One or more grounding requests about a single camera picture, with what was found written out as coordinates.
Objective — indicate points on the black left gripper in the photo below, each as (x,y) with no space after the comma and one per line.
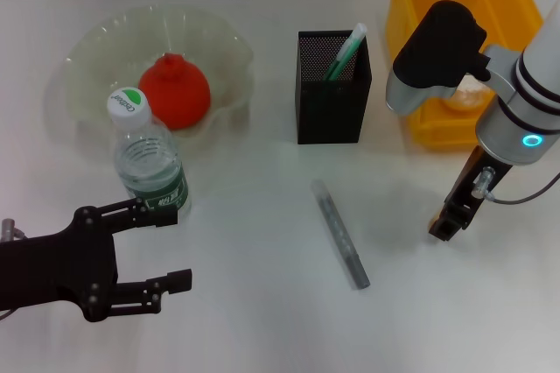
(57,263)

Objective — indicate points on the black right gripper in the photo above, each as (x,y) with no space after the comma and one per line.
(479,180)

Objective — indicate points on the small wooden block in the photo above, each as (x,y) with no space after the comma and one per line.
(435,218)

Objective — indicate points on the clear bottle with green label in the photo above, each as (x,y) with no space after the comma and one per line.
(153,171)

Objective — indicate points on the white paper ball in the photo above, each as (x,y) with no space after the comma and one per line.
(466,95)

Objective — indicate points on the red pomegranate toy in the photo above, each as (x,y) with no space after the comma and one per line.
(179,88)

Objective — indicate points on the mint green pen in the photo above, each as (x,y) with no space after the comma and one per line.
(347,51)

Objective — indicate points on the silver and black right arm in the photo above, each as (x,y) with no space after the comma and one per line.
(437,53)

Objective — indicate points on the grey pen with clear cap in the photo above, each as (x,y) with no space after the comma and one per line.
(341,237)

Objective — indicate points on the black mesh pen holder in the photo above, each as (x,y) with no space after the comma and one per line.
(332,110)

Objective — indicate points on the clear green wavy glass plate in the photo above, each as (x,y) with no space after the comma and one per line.
(210,40)

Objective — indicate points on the clear right wrist connector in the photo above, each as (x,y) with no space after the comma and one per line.
(482,182)

